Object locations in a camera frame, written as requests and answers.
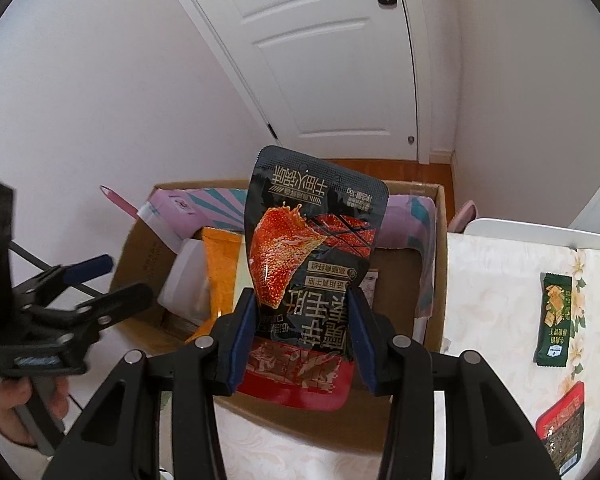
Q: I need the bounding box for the white panelled door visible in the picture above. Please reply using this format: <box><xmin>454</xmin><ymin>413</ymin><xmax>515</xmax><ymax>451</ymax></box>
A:
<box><xmin>152</xmin><ymin>0</ymin><xmax>433</xmax><ymax>163</ymax></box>

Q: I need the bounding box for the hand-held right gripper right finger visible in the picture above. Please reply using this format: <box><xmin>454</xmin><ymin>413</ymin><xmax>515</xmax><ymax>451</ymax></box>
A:
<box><xmin>347</xmin><ymin>282</ymin><xmax>551</xmax><ymax>480</ymax></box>

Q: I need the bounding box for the black pouch with orange picture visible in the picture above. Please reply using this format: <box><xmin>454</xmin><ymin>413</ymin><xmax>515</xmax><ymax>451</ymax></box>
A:
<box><xmin>243</xmin><ymin>145</ymin><xmax>391</xmax><ymax>412</ymax></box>

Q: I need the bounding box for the pink soft item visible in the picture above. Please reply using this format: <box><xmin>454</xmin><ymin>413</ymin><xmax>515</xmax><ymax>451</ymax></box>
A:
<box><xmin>449</xmin><ymin>200</ymin><xmax>477</xmax><ymax>235</ymax></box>

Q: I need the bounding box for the cardboard box with pink flaps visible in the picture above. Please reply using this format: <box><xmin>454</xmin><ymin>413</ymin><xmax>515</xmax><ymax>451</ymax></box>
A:
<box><xmin>99</xmin><ymin>180</ymin><xmax>448</xmax><ymax>456</ymax></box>

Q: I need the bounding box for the dark green cracker packet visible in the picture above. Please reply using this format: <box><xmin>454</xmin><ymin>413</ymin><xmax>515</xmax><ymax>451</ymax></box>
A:
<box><xmin>532</xmin><ymin>271</ymin><xmax>574</xmax><ymax>367</ymax></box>

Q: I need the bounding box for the person's left hand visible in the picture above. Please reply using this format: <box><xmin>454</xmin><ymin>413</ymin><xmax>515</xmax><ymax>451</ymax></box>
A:
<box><xmin>0</xmin><ymin>375</ymin><xmax>72</xmax><ymax>447</ymax></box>

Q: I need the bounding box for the white plastic packet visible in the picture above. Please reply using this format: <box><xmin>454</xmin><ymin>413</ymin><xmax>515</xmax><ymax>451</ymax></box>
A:
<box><xmin>157</xmin><ymin>237</ymin><xmax>213</xmax><ymax>326</ymax></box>

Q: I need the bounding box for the cream and orange chips bag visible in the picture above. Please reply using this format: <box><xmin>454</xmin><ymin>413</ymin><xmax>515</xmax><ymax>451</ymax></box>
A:
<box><xmin>185</xmin><ymin>226</ymin><xmax>251</xmax><ymax>346</ymax></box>

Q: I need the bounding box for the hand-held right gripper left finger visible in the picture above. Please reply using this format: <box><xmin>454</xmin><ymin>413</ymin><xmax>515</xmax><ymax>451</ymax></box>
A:
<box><xmin>45</xmin><ymin>287</ymin><xmax>258</xmax><ymax>480</ymax></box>

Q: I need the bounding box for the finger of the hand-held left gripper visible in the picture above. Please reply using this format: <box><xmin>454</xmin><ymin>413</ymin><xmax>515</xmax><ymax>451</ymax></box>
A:
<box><xmin>10</xmin><ymin>254</ymin><xmax>115</xmax><ymax>306</ymax></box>
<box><xmin>25</xmin><ymin>282</ymin><xmax>154</xmax><ymax>342</ymax></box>

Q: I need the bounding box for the red-topped black snack pouch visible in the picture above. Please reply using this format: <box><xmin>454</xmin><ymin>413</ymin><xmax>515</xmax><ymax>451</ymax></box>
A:
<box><xmin>535</xmin><ymin>381</ymin><xmax>586</xmax><ymax>477</ymax></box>

